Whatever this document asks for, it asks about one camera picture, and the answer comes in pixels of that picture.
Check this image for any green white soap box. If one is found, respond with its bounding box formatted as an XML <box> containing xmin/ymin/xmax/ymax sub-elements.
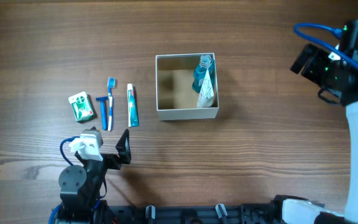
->
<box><xmin>68</xmin><ymin>91</ymin><xmax>95</xmax><ymax>123</ymax></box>

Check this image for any white lotion tube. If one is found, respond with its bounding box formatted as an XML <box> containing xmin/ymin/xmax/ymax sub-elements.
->
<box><xmin>197</xmin><ymin>70</ymin><xmax>214</xmax><ymax>108</ymax></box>

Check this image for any blue mouthwash bottle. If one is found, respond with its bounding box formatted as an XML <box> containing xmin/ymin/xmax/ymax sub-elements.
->
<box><xmin>192</xmin><ymin>54</ymin><xmax>215</xmax><ymax>93</ymax></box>

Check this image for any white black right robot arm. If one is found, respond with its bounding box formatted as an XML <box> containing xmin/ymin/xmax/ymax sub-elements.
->
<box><xmin>270</xmin><ymin>44</ymin><xmax>358</xmax><ymax>223</ymax></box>

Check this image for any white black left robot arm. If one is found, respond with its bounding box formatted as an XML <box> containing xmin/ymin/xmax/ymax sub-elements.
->
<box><xmin>48</xmin><ymin>127</ymin><xmax>132</xmax><ymax>224</ymax></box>

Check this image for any teal toothpaste tube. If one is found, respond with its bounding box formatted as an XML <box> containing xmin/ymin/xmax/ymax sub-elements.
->
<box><xmin>127</xmin><ymin>83</ymin><xmax>139</xmax><ymax>127</ymax></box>

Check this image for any blue disposable razor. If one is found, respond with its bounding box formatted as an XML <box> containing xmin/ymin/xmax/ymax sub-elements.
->
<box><xmin>96</xmin><ymin>96</ymin><xmax>108</xmax><ymax>130</ymax></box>

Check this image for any blue white toothbrush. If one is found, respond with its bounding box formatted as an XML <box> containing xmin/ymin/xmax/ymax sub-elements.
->
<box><xmin>107</xmin><ymin>77</ymin><xmax>116</xmax><ymax>131</ymax></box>

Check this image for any white open cardboard box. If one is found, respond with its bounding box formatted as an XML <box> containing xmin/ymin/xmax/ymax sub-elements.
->
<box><xmin>155</xmin><ymin>53</ymin><xmax>219</xmax><ymax>121</ymax></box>

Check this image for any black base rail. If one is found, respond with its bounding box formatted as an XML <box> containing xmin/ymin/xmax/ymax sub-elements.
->
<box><xmin>50</xmin><ymin>202</ymin><xmax>279</xmax><ymax>224</ymax></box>

